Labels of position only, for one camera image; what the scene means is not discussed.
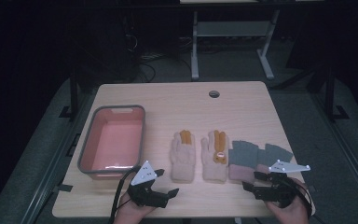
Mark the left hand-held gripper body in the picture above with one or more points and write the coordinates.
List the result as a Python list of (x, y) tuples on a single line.
[(144, 175)]

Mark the grey table edge bracket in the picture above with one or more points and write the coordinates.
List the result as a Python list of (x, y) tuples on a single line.
[(62, 188)]

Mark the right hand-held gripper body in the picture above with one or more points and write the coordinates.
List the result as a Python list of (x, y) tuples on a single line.
[(281, 189)]

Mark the beige glove with bunny face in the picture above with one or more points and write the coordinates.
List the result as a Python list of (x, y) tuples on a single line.
[(213, 166)]

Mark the beige glove with orange ears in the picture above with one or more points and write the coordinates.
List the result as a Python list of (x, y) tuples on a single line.
[(183, 158)]

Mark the pink basin with grey rim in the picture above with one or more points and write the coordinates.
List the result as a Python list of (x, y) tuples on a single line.
[(115, 146)]

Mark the person's left hand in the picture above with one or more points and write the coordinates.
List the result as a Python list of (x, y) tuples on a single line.
[(130, 213)]

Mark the black metal stand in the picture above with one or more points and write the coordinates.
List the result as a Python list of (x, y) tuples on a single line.
[(73, 96), (330, 96)]

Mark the person's right hand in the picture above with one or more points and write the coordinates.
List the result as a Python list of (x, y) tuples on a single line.
[(292, 214)]

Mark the grey and pink glove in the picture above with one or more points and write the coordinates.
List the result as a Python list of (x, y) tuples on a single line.
[(242, 155), (276, 152)]

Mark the white metal desk frame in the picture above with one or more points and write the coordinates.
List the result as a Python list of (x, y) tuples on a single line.
[(194, 56)]

